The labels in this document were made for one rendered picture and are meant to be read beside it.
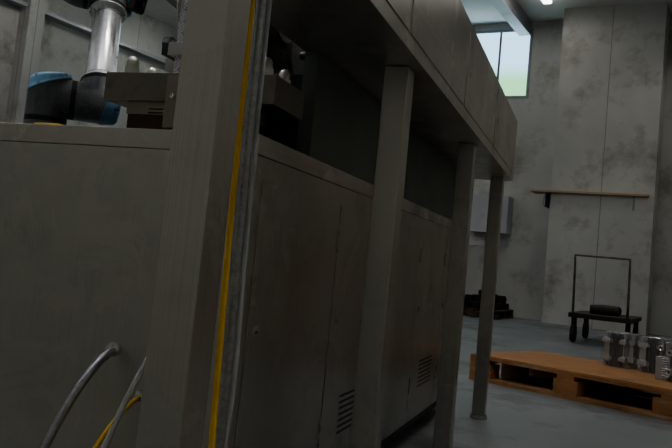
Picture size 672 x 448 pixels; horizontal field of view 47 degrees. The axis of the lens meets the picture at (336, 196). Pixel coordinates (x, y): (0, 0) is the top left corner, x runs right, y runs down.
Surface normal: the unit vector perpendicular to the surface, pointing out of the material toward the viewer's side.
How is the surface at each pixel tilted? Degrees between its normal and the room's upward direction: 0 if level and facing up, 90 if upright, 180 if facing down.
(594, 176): 90
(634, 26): 90
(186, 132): 90
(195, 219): 90
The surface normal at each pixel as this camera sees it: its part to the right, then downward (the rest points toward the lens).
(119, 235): -0.32, -0.11
